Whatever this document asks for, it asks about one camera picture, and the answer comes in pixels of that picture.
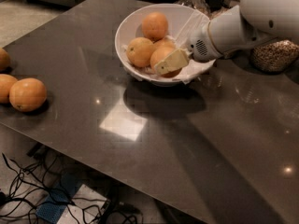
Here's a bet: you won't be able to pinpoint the glass jar of grains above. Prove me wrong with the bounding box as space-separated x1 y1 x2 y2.
249 40 299 73

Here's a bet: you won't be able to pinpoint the white paper liner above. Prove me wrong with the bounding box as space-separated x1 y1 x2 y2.
121 8 217 85

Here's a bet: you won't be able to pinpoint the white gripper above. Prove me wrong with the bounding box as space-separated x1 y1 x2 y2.
154 21 223 76

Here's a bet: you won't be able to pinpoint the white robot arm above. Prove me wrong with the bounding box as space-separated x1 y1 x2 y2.
154 0 299 75

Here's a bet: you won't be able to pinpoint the white bowl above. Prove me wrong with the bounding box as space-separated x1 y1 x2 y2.
114 3 218 88

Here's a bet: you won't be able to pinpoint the black cables on floor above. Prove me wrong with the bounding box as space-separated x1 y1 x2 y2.
0 147 144 224

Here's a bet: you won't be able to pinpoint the blue and white floor box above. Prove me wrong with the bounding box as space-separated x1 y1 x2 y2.
36 174 109 224

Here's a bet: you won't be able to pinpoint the orange on table top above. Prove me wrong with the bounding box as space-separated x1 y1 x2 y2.
0 48 11 71

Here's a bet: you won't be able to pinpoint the orange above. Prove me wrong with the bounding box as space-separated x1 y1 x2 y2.
141 12 168 41
0 74 18 104
150 47 180 78
0 48 11 71
126 37 155 67
9 78 47 112
154 38 176 49

